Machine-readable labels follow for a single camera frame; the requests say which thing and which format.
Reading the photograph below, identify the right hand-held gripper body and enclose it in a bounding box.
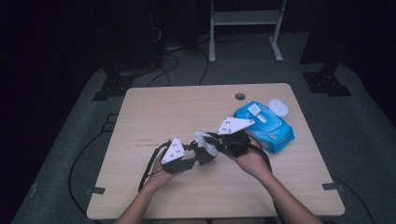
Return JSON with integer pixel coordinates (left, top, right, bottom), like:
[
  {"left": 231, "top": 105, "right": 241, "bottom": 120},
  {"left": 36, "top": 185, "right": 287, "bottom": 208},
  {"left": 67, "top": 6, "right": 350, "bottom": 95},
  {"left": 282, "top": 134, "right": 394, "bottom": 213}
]
[{"left": 217, "top": 117, "right": 256, "bottom": 159}]

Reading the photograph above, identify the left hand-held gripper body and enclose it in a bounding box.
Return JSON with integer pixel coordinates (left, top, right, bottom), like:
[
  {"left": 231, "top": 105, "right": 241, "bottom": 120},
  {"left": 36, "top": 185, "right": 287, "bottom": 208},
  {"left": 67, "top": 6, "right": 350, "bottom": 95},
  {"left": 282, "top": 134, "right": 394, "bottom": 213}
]
[{"left": 159, "top": 136, "right": 198, "bottom": 175}]

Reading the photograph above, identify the white wet wipe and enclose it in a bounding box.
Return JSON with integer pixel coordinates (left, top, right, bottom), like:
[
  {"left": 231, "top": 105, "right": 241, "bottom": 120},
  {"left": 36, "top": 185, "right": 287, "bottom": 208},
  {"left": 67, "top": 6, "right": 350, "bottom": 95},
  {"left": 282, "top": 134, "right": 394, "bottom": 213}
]
[{"left": 193, "top": 130, "right": 220, "bottom": 159}]

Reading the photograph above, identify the blue wet wipes pack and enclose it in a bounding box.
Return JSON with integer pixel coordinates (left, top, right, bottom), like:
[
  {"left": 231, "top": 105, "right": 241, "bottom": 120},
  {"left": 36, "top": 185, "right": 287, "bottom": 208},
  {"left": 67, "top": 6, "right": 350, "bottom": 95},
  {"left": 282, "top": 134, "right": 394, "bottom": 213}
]
[{"left": 233, "top": 98, "right": 296, "bottom": 154}]

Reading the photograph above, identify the person's left hand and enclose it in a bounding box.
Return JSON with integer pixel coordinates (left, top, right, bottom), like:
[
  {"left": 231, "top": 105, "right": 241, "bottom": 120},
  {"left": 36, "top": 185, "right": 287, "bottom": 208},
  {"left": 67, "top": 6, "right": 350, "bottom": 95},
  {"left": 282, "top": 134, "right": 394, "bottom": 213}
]
[{"left": 145, "top": 153, "right": 179, "bottom": 189}]

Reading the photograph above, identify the person's right hand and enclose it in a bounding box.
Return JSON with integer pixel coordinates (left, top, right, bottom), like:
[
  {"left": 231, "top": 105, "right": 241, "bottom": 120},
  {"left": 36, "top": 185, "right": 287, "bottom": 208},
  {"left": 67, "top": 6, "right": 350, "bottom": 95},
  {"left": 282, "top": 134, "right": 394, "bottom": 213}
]
[{"left": 226, "top": 134, "right": 274, "bottom": 181}]

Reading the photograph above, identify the grey tape strip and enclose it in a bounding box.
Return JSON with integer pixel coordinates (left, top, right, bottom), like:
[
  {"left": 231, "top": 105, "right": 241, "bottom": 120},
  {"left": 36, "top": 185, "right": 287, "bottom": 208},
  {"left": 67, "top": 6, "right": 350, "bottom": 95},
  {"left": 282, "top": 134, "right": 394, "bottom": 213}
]
[
  {"left": 85, "top": 186, "right": 106, "bottom": 196},
  {"left": 321, "top": 182, "right": 344, "bottom": 191}
]

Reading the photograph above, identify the black stand base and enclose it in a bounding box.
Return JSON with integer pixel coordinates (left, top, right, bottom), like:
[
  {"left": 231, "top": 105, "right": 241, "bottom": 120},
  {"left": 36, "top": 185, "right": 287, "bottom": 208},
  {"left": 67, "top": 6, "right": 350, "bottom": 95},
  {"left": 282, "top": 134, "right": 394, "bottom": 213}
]
[
  {"left": 302, "top": 60, "right": 353, "bottom": 97},
  {"left": 92, "top": 66, "right": 135, "bottom": 102}
]

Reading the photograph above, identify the white metal stand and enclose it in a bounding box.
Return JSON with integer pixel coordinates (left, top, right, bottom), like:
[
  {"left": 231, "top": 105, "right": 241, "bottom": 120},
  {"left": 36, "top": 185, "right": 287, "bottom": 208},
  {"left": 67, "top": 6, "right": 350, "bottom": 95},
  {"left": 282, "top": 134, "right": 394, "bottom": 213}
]
[{"left": 208, "top": 0, "right": 288, "bottom": 64}]

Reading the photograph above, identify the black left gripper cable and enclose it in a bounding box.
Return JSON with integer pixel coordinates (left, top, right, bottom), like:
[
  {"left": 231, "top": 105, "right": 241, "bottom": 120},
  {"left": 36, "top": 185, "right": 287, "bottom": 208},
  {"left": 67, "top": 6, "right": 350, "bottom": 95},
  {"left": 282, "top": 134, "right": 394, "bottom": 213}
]
[{"left": 137, "top": 140, "right": 173, "bottom": 193}]

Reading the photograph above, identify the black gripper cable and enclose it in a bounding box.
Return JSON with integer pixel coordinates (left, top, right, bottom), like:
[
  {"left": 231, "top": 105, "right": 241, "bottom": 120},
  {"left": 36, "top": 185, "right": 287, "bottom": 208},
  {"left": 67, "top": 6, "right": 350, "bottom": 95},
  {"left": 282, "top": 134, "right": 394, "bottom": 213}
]
[
  {"left": 247, "top": 143, "right": 274, "bottom": 174},
  {"left": 137, "top": 140, "right": 173, "bottom": 193}
]

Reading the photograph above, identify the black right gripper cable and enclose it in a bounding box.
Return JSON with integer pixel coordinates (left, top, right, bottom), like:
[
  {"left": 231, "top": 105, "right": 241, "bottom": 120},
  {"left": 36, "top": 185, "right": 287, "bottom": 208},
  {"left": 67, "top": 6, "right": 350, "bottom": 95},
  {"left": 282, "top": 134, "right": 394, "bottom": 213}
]
[{"left": 247, "top": 143, "right": 274, "bottom": 174}]

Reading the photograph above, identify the black floor cable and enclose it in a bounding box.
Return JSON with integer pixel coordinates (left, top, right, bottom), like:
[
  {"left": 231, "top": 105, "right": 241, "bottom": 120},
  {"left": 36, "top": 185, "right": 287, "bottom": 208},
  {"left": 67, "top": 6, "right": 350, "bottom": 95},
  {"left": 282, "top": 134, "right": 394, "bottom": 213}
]
[
  {"left": 68, "top": 130, "right": 108, "bottom": 217},
  {"left": 197, "top": 46, "right": 210, "bottom": 86},
  {"left": 330, "top": 175, "right": 378, "bottom": 224},
  {"left": 146, "top": 50, "right": 180, "bottom": 88}
]

